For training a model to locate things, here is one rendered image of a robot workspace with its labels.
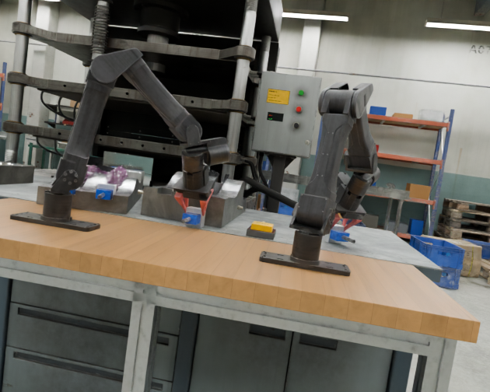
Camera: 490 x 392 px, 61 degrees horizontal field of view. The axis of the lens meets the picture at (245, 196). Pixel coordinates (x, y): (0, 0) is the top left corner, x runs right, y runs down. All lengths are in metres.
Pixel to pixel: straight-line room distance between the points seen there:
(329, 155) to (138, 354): 0.58
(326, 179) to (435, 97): 7.27
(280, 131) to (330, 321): 1.43
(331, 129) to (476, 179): 7.31
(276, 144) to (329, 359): 1.14
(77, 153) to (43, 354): 0.78
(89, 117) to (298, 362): 0.91
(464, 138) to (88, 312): 7.39
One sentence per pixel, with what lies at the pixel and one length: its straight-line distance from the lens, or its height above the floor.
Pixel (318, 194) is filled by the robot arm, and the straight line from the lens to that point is 0.94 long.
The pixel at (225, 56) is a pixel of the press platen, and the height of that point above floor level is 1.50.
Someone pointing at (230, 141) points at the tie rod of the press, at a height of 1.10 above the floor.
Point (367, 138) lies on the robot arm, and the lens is 1.16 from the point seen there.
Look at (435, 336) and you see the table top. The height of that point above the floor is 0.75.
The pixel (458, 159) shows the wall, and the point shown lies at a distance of 8.16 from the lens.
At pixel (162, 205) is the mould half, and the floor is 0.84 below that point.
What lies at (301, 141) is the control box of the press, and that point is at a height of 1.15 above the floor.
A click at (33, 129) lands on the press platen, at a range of 2.48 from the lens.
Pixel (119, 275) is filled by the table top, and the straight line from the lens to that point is 0.84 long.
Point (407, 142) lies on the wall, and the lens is 8.00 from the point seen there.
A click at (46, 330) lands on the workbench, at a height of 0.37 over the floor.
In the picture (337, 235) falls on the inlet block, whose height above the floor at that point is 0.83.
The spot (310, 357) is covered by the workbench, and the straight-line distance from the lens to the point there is 1.35.
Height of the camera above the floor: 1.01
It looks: 5 degrees down
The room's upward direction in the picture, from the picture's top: 8 degrees clockwise
